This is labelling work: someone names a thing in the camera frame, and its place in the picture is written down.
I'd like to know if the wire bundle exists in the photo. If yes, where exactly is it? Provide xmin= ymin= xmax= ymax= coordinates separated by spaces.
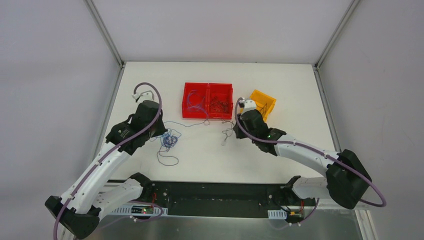
xmin=150 ymin=119 xmax=211 ymax=167

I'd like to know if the black striped wire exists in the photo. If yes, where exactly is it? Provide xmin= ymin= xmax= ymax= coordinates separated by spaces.
xmin=209 ymin=96 xmax=231 ymax=114

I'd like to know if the purple wire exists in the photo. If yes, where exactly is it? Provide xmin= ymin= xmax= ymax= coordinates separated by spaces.
xmin=186 ymin=91 xmax=210 ymax=117

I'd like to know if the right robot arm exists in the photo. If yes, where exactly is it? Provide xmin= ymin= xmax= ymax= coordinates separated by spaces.
xmin=233 ymin=109 xmax=372 ymax=210

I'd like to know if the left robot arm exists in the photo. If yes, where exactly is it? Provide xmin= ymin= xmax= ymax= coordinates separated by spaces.
xmin=44 ymin=99 xmax=166 ymax=240

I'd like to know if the yellow bin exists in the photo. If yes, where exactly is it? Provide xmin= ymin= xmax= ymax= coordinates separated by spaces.
xmin=250 ymin=89 xmax=277 ymax=122

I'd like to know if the red double bin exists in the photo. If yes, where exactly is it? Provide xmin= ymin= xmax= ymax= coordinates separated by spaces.
xmin=181 ymin=82 xmax=233 ymax=120

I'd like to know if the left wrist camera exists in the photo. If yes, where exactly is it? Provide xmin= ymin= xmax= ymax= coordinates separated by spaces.
xmin=132 ymin=90 xmax=155 ymax=104

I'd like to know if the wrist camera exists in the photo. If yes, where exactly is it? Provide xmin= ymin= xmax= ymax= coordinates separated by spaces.
xmin=237 ymin=97 xmax=257 ymax=114
xmin=132 ymin=90 xmax=155 ymax=104

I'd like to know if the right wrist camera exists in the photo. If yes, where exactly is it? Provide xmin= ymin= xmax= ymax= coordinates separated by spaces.
xmin=237 ymin=97 xmax=257 ymax=114

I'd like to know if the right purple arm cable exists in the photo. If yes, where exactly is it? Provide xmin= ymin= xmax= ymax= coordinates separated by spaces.
xmin=234 ymin=97 xmax=387 ymax=229

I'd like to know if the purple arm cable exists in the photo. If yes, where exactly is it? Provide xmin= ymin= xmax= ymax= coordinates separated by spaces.
xmin=52 ymin=82 xmax=164 ymax=240
xmin=234 ymin=97 xmax=387 ymax=229

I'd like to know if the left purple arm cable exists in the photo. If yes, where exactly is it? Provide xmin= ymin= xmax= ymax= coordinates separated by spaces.
xmin=52 ymin=82 xmax=164 ymax=240

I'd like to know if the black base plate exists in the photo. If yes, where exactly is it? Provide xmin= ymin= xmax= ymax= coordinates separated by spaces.
xmin=120 ymin=181 xmax=316 ymax=220

